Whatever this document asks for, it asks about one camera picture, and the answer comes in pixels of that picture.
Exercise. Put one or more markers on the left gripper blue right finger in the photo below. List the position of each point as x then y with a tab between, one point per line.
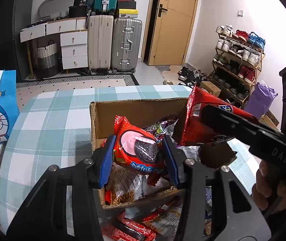
170	155

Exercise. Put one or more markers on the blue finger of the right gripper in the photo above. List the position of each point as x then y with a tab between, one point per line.
232	125

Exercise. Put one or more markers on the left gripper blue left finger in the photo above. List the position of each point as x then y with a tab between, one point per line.
106	157

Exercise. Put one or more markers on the white red snack pack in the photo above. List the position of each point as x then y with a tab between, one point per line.
127	186

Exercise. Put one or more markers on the red chip bag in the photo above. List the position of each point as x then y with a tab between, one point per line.
198	122

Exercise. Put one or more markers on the purple white snack pack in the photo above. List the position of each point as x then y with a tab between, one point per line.
163	127

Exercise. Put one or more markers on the red Oreo snack pack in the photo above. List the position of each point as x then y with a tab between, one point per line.
135	148

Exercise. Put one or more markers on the person's right hand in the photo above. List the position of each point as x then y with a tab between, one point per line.
267	184

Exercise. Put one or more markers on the SF cardboard box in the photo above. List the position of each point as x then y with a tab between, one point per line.
140	113

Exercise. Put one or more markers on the small cardboard box on floor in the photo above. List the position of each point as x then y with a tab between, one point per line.
210	88

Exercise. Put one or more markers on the purple plastic bag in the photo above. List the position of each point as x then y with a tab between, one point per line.
260	100

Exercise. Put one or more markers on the white red noodle pack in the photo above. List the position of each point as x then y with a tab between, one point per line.
165	219

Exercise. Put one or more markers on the red small snack pack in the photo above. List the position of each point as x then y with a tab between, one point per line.
123	228

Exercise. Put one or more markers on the wooden shoe rack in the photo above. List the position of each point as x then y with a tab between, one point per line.
237	64

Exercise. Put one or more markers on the plaid blue tablecloth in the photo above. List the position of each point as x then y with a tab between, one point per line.
55	128

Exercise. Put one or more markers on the patterned floor rug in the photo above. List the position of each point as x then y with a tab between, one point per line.
27	90

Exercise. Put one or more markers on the silver aluminium suitcase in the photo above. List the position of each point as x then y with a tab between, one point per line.
126	39

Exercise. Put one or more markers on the woven laundry basket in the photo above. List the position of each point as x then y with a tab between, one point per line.
47	60

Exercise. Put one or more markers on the wooden door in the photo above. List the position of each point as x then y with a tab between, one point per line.
173	24

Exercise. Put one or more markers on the blue Doraemon tote bag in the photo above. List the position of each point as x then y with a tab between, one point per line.
9	110

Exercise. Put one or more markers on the white drawer desk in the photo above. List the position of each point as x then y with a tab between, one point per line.
70	35

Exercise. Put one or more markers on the beige hard suitcase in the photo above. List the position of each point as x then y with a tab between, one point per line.
99	42

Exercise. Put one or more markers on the stack of shoe boxes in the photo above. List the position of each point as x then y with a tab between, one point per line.
126	9

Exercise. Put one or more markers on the black refrigerator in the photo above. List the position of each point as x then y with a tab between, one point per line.
15	15

